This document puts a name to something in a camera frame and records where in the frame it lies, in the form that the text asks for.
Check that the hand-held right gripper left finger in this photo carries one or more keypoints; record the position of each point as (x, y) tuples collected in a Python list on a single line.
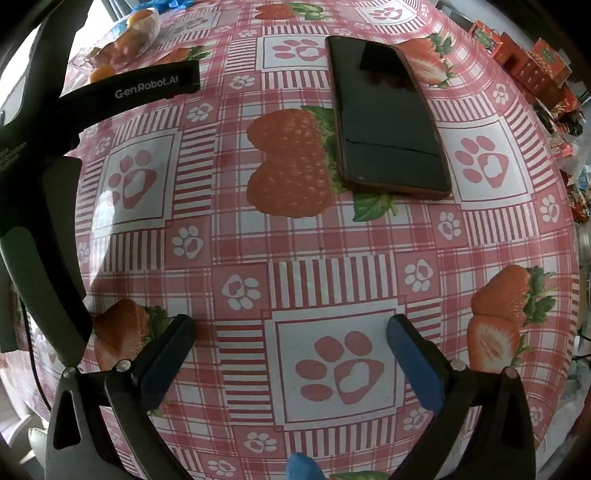
[(159, 374)]

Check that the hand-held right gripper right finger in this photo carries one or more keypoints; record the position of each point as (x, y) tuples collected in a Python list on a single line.
[(415, 364)]

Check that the clear glass bowl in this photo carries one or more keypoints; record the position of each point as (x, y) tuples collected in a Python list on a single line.
[(147, 41)]

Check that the person's right hand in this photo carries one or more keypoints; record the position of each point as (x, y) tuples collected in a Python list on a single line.
[(302, 468)]

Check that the orange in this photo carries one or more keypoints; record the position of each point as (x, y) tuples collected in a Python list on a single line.
[(140, 19), (101, 73)]

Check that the red checked strawberry tablecloth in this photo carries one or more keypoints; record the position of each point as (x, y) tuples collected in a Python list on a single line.
[(295, 258)]

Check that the blue disposable glove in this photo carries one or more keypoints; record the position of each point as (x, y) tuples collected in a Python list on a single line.
[(171, 3)]

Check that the dark smartphone with red case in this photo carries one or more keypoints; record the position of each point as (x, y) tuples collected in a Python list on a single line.
[(383, 115)]

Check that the stack of red boxes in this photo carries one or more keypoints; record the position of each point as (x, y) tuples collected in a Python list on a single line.
[(531, 60)]

